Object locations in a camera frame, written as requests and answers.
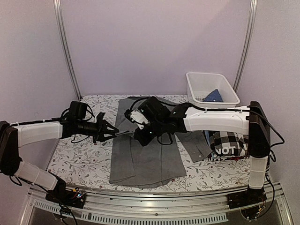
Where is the grey long sleeve shirt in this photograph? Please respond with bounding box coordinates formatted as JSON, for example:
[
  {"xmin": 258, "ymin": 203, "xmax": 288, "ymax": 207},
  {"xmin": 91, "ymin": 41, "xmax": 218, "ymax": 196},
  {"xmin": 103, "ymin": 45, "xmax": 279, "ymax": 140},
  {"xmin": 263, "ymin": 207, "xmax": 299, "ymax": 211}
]
[{"xmin": 109, "ymin": 96, "xmax": 211, "ymax": 189}]

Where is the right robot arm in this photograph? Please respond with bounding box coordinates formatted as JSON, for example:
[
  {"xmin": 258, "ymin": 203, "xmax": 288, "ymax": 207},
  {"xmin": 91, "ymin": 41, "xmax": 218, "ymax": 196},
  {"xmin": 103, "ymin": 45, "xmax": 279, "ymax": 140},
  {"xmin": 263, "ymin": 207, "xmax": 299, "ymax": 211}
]
[{"xmin": 125, "ymin": 96, "xmax": 278, "ymax": 204}]

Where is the right metal corner post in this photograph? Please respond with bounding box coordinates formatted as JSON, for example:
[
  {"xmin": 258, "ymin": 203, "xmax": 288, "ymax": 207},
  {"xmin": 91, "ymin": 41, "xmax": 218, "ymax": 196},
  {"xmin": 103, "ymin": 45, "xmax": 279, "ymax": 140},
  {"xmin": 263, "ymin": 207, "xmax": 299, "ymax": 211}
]
[{"xmin": 233, "ymin": 0, "xmax": 258, "ymax": 92}]

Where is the floral patterned table cloth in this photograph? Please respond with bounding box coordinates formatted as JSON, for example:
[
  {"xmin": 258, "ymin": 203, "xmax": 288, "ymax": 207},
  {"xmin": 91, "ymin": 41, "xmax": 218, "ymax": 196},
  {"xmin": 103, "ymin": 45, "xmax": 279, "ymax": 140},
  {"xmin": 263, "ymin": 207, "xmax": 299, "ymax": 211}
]
[{"xmin": 45, "ymin": 94, "xmax": 267, "ymax": 193}]

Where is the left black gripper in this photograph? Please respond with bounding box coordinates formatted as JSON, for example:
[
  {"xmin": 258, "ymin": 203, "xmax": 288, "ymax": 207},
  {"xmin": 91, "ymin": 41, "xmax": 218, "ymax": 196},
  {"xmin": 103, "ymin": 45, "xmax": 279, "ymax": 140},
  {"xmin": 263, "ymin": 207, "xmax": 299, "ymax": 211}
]
[{"xmin": 76, "ymin": 117, "xmax": 119, "ymax": 143}]

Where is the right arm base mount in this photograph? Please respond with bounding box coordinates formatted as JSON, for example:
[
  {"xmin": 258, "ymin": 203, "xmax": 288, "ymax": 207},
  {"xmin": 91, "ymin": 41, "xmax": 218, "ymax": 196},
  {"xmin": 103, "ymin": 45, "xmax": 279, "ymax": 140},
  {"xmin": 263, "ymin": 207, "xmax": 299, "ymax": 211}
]
[{"xmin": 226, "ymin": 187, "xmax": 267, "ymax": 209}]

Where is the blue dotted cloth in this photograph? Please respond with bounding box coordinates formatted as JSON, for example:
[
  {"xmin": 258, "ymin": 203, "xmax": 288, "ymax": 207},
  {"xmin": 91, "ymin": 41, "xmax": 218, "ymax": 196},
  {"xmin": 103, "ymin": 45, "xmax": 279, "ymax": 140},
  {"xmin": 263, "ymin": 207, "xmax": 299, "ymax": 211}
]
[{"xmin": 203, "ymin": 89, "xmax": 223, "ymax": 103}]

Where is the metal corner post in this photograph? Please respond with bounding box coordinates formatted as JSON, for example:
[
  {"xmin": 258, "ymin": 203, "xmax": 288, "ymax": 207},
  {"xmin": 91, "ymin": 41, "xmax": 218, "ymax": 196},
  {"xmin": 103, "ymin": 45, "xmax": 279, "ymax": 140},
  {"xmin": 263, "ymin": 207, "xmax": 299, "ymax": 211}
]
[
  {"xmin": 53, "ymin": 0, "xmax": 82, "ymax": 99},
  {"xmin": 233, "ymin": 0, "xmax": 258, "ymax": 92}
]

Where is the white plastic bin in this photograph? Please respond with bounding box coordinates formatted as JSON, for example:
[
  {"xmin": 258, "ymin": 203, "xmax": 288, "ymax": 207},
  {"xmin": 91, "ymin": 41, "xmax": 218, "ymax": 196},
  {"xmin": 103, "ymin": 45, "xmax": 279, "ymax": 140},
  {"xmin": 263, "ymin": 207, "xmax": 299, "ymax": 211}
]
[{"xmin": 186, "ymin": 72, "xmax": 240, "ymax": 108}]

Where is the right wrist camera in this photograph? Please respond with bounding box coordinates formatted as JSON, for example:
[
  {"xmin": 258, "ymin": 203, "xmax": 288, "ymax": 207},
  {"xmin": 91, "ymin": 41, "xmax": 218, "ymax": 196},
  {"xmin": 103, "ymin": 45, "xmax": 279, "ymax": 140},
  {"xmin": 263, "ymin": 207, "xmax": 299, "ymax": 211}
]
[{"xmin": 124, "ymin": 109, "xmax": 150, "ymax": 130}]

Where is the aluminium front rail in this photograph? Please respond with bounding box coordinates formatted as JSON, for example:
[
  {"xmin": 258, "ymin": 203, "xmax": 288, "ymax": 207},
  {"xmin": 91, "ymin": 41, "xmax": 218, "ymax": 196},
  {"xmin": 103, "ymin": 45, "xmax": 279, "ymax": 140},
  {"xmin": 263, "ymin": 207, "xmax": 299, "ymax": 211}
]
[{"xmin": 20, "ymin": 182, "xmax": 296, "ymax": 225}]

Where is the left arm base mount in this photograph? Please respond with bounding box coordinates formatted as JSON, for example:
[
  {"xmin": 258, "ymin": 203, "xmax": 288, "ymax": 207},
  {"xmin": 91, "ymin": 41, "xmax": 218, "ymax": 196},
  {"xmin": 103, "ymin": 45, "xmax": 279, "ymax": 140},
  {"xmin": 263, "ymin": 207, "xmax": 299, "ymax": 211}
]
[{"xmin": 45, "ymin": 186, "xmax": 86, "ymax": 209}]

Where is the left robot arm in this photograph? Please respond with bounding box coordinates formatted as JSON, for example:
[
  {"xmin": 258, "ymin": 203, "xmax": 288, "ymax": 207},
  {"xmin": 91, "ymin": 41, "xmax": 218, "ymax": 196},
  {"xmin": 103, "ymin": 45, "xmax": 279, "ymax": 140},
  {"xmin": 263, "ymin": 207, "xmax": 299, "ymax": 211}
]
[{"xmin": 0, "ymin": 101, "xmax": 119, "ymax": 203}]

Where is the left metal corner post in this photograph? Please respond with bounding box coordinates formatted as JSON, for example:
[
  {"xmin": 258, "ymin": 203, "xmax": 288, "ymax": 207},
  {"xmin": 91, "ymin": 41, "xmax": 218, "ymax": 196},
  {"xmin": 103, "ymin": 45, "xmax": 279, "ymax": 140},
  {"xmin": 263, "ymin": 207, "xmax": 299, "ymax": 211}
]
[{"xmin": 53, "ymin": 0, "xmax": 82, "ymax": 99}]

